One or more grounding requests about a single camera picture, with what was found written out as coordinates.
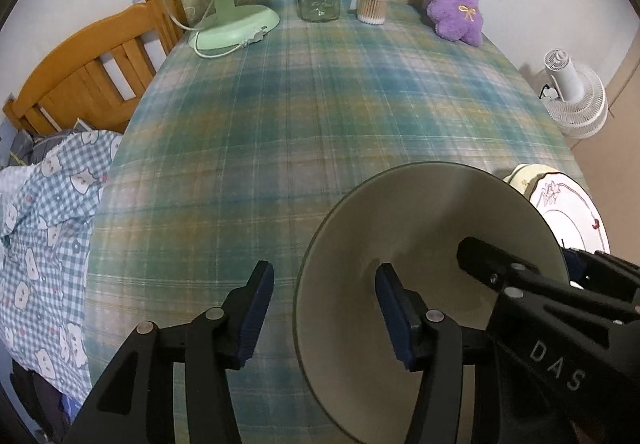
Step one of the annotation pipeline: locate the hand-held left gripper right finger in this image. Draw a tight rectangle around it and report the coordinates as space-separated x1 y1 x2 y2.
375 264 493 444

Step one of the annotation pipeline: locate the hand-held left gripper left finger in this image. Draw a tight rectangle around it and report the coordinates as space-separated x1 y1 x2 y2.
65 260 275 444

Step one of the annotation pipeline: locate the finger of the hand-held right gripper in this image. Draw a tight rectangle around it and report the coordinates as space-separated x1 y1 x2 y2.
456 238 626 325
562 247 640 305

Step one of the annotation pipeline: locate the pink floral plate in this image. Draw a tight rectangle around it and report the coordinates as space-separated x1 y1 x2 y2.
529 172 612 257

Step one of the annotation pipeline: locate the cream floral bowl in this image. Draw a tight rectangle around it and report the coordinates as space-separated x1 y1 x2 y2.
292 162 571 444

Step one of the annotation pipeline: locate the yellow floral plate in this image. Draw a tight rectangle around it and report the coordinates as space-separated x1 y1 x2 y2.
502 164 566 197

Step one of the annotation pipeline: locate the beige door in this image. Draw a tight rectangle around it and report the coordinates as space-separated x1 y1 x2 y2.
575 24 640 249

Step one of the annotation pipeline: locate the white standing fan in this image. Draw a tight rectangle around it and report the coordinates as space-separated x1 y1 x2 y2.
540 48 609 139

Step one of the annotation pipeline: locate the plaid tablecloth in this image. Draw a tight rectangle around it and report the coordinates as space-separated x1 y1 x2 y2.
82 0 591 444

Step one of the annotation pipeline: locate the blue checked bear blanket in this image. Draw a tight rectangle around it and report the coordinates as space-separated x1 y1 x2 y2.
0 129 123 397

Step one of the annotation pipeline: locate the dark cloth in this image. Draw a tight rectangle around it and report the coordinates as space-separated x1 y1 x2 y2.
10 361 71 440

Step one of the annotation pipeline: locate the purple plush toy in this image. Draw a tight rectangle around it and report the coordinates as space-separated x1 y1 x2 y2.
419 0 485 48

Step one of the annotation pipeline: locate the cotton swab container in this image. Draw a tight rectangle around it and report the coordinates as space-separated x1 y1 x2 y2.
356 0 391 26

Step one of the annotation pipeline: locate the wooden bed headboard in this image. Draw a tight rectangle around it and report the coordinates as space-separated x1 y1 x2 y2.
4 0 188 137

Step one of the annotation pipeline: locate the white fan power cord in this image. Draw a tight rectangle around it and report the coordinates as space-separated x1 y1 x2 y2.
170 6 266 60

